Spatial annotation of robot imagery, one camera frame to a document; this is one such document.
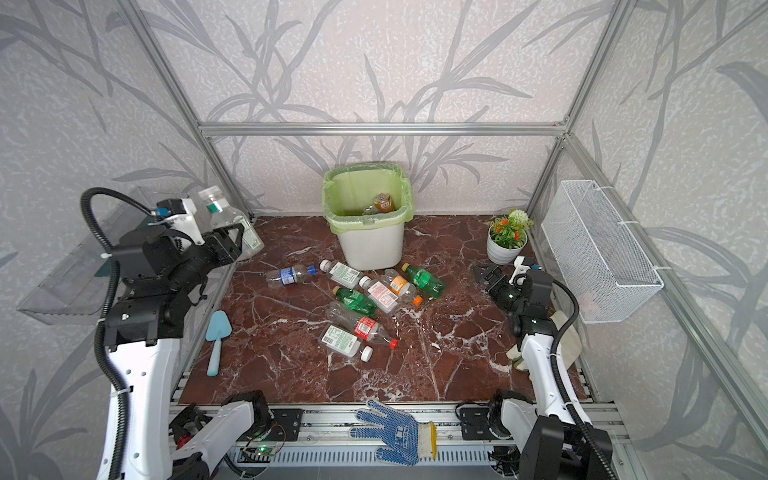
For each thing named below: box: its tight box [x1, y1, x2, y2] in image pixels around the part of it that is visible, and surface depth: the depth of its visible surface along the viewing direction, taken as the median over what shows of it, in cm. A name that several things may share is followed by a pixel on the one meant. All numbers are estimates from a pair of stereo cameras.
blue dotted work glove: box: [348, 400, 437, 467], surface depth 74 cm
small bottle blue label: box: [266, 264, 318, 288], surface depth 101 cm
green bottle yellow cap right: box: [401, 263, 447, 301], surface depth 98 cm
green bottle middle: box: [332, 286, 378, 318], surface depth 96 cm
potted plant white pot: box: [486, 209, 534, 265], surface depth 101 cm
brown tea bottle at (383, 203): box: [374, 192, 394, 213], surface depth 103 cm
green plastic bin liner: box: [322, 162, 415, 234], surface depth 97 cm
